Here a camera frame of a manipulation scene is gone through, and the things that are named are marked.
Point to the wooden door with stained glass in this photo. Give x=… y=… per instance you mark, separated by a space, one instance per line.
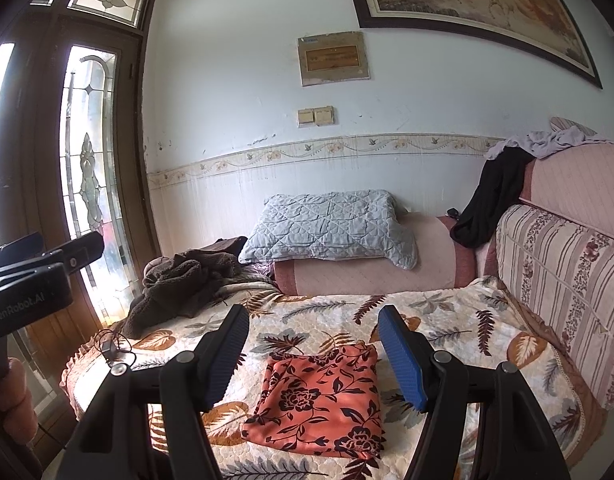
x=42 y=135

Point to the lavender garment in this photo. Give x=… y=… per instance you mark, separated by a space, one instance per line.
x=552 y=142

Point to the black garment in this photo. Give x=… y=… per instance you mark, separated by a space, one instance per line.
x=492 y=200

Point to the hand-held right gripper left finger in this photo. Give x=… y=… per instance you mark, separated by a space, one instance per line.
x=227 y=360

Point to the cream leaf-print blanket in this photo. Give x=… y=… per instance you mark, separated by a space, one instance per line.
x=312 y=320

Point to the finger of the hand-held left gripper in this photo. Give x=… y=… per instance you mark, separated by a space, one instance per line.
x=82 y=252
x=17 y=252

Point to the person's left hand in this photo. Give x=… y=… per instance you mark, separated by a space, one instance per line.
x=22 y=400

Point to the grey quilted pillow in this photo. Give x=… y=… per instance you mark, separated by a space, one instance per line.
x=332 y=227

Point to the pink sofa backrest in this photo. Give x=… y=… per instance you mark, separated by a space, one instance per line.
x=582 y=185

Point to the framed wall plaque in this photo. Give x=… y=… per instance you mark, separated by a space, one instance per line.
x=334 y=59

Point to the pink sofa bolster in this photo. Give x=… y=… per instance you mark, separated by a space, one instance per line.
x=367 y=277

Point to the brown fleece garment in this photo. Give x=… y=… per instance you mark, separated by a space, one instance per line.
x=177 y=285

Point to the small black object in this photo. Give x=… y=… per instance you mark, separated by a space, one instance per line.
x=453 y=212

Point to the striped floral sofa cushion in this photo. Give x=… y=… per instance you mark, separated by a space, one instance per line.
x=567 y=280

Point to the orange floral shirt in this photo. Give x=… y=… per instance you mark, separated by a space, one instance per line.
x=322 y=405

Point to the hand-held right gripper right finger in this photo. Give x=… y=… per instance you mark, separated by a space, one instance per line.
x=402 y=360

